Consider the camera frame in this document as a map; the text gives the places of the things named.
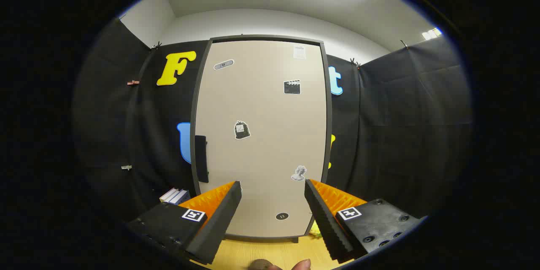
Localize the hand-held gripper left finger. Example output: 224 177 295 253
126 181 243 265

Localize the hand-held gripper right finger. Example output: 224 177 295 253
304 179 424 262

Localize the brown fuzzy slipper shoe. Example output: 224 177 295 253
248 259 282 270

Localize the black door handle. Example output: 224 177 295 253
195 135 209 184

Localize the grey shoe cabinet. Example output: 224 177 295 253
190 35 333 243

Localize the beige book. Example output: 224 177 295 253
159 188 180 203

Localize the black backdrop cloth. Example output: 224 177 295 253
72 17 473 228

